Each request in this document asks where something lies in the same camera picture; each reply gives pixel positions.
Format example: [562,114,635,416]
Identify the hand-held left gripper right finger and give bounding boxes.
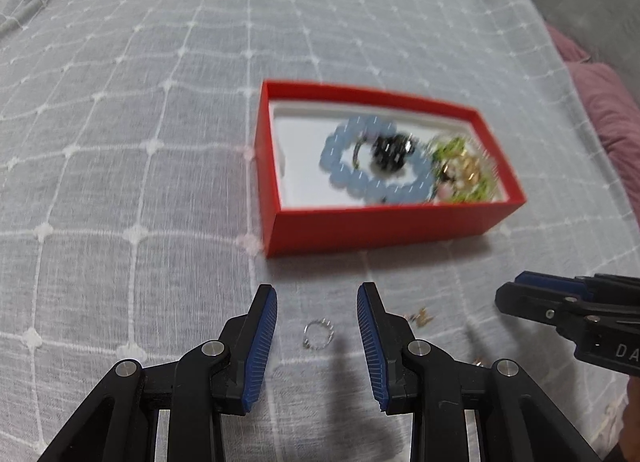
[356,282,606,462]

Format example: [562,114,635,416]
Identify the grey checked blanket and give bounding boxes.
[0,0,640,462]

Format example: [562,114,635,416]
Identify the blue bead bracelet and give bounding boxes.
[320,115,436,205]

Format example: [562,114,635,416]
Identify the purple cushion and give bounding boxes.
[545,22,640,203]

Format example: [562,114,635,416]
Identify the gold rings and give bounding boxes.
[457,155,488,184]

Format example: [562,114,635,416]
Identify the red cardboard box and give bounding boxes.
[254,80,528,259]

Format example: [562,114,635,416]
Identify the black flower ring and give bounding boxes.
[370,131,418,173]

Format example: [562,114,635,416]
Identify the green bead bracelet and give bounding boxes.
[430,135,501,203]

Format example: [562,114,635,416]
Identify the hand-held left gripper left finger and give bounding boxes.
[37,283,278,462]

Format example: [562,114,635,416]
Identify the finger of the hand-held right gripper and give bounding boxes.
[515,271,640,304]
[495,282,602,343]

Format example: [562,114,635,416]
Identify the small silver ring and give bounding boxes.
[301,319,335,349]

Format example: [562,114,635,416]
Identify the thin dark bead bracelet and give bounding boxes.
[350,139,374,169]

